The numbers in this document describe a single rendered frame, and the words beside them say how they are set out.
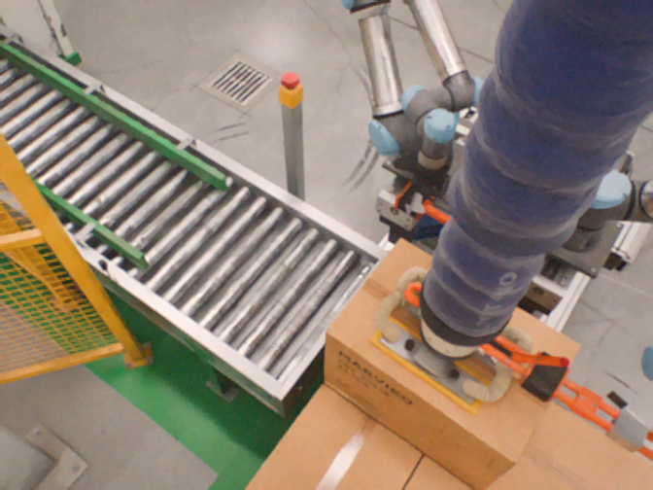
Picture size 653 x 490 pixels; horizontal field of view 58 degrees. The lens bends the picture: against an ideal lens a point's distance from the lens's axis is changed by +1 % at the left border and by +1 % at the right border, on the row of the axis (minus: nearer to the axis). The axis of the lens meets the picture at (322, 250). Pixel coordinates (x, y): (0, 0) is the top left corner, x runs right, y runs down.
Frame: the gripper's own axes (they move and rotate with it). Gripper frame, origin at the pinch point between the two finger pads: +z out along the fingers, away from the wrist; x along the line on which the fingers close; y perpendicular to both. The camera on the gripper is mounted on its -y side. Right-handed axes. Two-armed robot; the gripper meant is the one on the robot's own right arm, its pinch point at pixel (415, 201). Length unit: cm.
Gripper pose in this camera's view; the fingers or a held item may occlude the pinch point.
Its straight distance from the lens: 177.8
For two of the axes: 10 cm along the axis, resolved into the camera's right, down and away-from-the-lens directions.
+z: 0.0, 5.4, 8.4
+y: 7.9, 5.2, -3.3
